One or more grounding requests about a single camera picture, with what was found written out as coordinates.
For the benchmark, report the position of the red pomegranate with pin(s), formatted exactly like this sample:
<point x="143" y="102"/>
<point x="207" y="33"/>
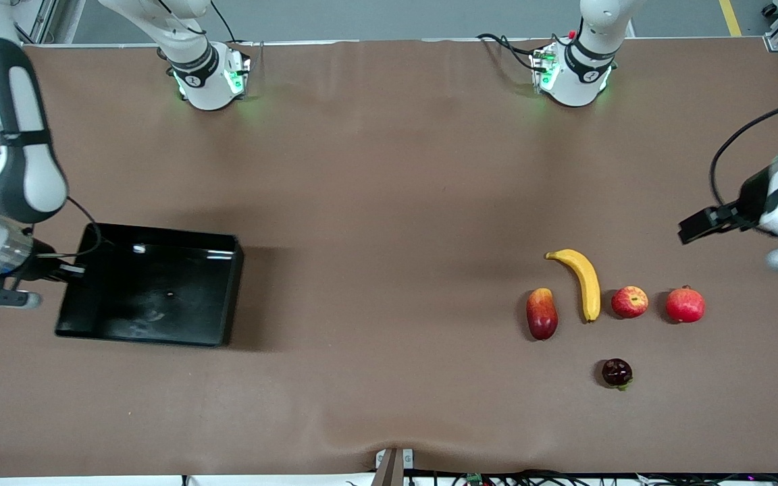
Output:
<point x="685" y="305"/>

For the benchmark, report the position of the black rectangular plastic box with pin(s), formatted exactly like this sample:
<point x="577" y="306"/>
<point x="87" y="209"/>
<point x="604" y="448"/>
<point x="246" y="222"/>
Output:
<point x="159" y="310"/>

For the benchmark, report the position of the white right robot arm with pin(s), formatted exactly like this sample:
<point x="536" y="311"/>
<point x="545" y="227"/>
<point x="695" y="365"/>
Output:
<point x="17" y="169"/>

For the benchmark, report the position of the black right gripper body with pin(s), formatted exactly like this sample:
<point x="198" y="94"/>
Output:
<point x="40" y="268"/>

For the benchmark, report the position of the brown table cover cloth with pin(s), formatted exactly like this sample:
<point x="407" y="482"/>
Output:
<point x="389" y="169"/>

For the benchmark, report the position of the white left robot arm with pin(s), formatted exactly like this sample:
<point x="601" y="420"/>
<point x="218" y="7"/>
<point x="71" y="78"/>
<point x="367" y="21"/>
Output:
<point x="578" y="74"/>

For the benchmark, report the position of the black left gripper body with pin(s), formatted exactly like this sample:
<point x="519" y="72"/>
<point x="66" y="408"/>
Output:
<point x="748" y="200"/>

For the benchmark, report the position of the yellow banana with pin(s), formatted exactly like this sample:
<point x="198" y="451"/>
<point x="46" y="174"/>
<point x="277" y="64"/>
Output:
<point x="588" y="283"/>

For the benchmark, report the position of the dark purple mangosteen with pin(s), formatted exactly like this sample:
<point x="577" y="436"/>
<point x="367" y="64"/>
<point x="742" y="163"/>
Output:
<point x="616" y="372"/>

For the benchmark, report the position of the red yellow apple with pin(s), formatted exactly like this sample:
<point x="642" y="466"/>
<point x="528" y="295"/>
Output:
<point x="630" y="302"/>

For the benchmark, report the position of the red yellow mango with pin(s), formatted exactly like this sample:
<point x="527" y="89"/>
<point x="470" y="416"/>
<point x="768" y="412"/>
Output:
<point x="541" y="316"/>

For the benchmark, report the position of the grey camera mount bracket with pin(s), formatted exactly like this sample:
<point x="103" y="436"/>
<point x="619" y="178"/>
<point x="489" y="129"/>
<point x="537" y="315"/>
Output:
<point x="392" y="462"/>

